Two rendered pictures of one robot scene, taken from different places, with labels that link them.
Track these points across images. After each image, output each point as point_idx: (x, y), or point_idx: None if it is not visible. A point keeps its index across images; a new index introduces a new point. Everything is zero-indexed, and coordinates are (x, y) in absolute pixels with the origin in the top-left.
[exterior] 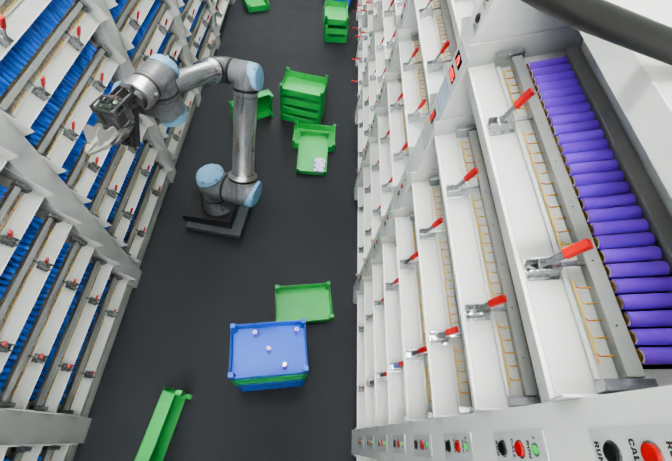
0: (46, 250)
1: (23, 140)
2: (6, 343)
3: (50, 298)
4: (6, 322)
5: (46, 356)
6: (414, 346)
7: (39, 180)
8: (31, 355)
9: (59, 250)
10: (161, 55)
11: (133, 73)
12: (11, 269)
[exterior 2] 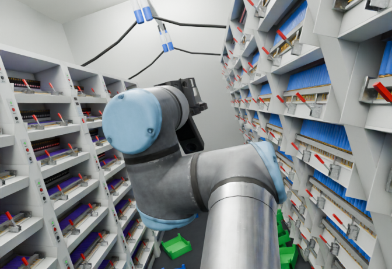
0: (366, 236)
1: (361, 130)
2: (306, 191)
3: (359, 258)
4: (330, 202)
5: (332, 251)
6: (10, 233)
7: (366, 182)
8: (335, 239)
9: (366, 251)
10: (118, 94)
11: (163, 88)
12: (349, 197)
